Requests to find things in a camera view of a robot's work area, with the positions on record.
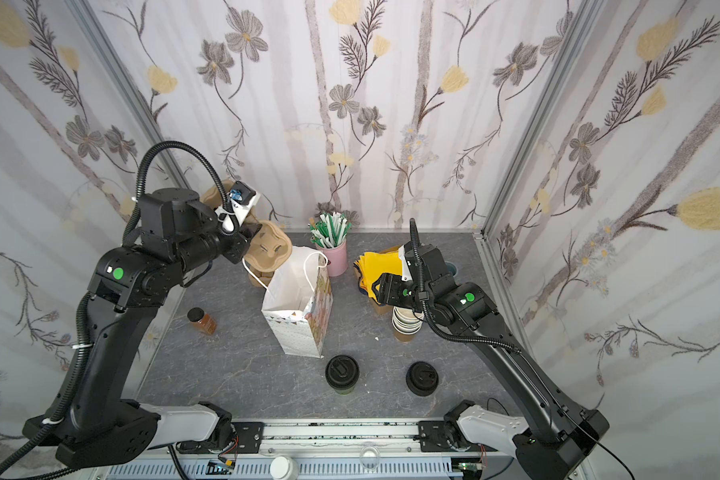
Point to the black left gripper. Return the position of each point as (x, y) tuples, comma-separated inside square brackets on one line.
[(240, 243)]

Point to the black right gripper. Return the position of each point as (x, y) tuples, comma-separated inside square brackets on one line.
[(387, 288)]

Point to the brown pulp cup carrier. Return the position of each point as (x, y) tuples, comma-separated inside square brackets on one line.
[(269, 250)]

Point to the white paper gift bag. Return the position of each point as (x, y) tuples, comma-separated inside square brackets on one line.
[(297, 301)]

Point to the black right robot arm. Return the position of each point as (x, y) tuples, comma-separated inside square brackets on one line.
[(553, 434)]

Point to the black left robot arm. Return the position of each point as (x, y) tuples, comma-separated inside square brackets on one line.
[(170, 233)]

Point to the yellow paper napkin stack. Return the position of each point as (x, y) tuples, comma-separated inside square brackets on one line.
[(372, 265)]

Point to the stacked paper cups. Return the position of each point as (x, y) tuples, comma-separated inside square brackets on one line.
[(406, 324)]

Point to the pink straw holder cup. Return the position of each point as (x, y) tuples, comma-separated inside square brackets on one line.
[(337, 259)]

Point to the teal ceramic cup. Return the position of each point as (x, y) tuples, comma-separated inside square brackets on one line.
[(452, 268)]

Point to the brown spice jar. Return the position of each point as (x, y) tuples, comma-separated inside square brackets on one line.
[(201, 321)]

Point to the clear round cap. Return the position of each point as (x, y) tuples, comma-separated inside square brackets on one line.
[(370, 457)]

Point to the white round knob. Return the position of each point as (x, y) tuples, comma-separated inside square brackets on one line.
[(284, 468)]

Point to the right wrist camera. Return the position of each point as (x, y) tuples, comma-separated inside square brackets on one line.
[(434, 265)]

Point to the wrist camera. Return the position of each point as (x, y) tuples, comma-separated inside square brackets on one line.
[(434, 265), (237, 203)]

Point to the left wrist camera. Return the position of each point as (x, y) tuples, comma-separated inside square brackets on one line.
[(237, 203)]

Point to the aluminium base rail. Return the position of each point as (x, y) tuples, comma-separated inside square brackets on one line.
[(410, 448)]

